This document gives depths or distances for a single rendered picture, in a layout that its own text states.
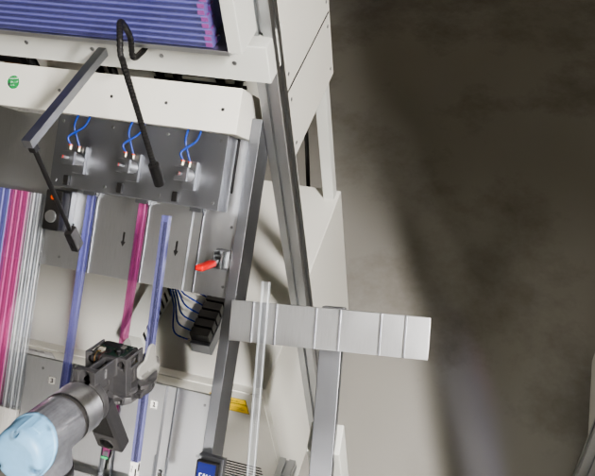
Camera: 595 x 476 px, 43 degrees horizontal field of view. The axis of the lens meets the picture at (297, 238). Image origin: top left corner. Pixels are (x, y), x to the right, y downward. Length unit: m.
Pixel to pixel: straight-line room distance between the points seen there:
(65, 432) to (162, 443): 0.44
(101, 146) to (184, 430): 0.54
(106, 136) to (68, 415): 0.56
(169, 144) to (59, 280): 0.74
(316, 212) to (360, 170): 1.06
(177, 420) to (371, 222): 1.57
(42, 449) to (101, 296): 0.95
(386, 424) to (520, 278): 0.73
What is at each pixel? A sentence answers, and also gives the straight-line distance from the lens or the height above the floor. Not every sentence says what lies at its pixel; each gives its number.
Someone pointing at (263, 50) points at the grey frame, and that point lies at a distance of 1.24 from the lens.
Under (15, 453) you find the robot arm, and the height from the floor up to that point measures 1.19.
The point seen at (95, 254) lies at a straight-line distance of 1.50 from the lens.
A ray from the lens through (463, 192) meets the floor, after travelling 2.97.
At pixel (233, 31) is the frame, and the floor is 1.43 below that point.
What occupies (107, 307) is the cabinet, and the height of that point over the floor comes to 0.62.
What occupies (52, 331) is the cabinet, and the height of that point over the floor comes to 0.62.
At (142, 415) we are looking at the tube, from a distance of 1.35.
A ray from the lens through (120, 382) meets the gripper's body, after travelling 1.19.
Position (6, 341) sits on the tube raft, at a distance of 1.61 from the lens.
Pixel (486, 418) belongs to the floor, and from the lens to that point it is 2.37.
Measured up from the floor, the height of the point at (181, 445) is 0.78.
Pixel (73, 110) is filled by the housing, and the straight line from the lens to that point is 1.45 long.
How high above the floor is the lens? 2.04
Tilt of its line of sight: 46 degrees down
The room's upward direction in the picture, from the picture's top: 7 degrees counter-clockwise
